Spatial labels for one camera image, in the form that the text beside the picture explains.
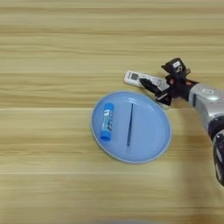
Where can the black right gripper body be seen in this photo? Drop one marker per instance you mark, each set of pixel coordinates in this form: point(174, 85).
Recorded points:
point(180, 89)

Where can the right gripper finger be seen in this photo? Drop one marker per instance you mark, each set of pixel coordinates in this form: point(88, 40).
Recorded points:
point(166, 100)
point(151, 86)

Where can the white remote control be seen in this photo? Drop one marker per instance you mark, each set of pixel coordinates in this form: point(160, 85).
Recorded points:
point(132, 77)

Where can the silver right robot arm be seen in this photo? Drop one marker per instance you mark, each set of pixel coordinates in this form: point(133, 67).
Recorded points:
point(210, 105)

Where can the small black box white label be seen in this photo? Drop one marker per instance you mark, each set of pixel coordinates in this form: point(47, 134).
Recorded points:
point(172, 68)

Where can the round blue plate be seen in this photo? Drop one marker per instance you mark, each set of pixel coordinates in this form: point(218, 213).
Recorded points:
point(145, 137)

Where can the blue glue stick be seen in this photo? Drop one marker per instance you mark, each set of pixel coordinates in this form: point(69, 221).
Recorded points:
point(107, 122)

